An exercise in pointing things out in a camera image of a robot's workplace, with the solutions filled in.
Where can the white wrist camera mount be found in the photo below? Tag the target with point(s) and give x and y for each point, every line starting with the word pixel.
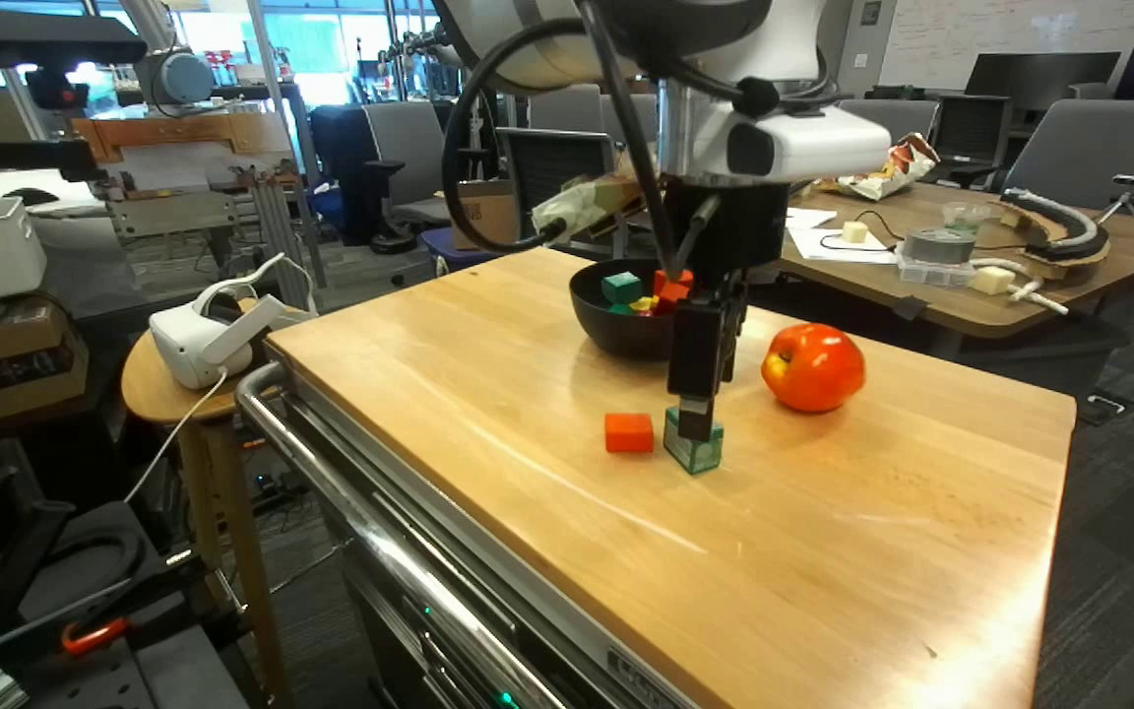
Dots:
pixel 777 144

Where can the yellow wooden block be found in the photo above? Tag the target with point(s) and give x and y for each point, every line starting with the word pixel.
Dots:
pixel 646 310

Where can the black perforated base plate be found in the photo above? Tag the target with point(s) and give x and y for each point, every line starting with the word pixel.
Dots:
pixel 135 673

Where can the red orange apple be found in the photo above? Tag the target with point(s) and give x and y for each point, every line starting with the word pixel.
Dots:
pixel 811 366

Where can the teal wooden block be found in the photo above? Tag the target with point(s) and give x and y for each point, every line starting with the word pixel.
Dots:
pixel 697 454

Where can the curved black headband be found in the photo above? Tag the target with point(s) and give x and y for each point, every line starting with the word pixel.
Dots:
pixel 1053 226

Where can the black bowl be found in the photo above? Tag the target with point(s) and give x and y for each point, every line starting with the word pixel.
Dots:
pixel 607 332

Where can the white paper sheet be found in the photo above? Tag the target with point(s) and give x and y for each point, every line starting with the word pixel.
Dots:
pixel 807 239

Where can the black office chair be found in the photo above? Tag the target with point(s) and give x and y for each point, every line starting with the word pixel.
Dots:
pixel 554 160

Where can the white power adapter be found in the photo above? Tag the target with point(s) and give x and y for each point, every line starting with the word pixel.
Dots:
pixel 992 282

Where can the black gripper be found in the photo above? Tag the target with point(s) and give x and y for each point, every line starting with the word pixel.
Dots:
pixel 738 231

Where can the metal tool cart body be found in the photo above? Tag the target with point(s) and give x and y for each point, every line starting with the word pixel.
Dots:
pixel 391 616

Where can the dark blue office chair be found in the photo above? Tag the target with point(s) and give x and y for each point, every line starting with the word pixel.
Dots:
pixel 353 169

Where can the white VR headset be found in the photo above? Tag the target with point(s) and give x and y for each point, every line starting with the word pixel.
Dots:
pixel 214 337

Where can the black flat device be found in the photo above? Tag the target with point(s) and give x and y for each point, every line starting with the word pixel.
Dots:
pixel 36 35

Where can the grey mesh office chair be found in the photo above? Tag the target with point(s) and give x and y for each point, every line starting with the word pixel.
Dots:
pixel 1100 149

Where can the snack chip bag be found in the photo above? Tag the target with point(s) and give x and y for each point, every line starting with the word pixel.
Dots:
pixel 908 168

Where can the brown box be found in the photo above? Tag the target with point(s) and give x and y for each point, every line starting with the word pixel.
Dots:
pixel 3 366

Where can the round wooden stool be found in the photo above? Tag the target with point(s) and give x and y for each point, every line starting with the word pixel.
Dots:
pixel 160 394

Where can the wooden office desk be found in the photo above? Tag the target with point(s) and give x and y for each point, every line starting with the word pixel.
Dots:
pixel 1118 258

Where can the cardboard box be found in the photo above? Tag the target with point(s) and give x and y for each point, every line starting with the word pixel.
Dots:
pixel 492 216

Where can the wooden workbench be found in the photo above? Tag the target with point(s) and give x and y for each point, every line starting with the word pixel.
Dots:
pixel 188 160

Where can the small white object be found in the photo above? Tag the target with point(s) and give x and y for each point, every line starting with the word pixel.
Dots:
pixel 856 235

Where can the orange clamp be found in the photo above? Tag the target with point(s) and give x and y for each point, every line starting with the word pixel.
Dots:
pixel 95 635

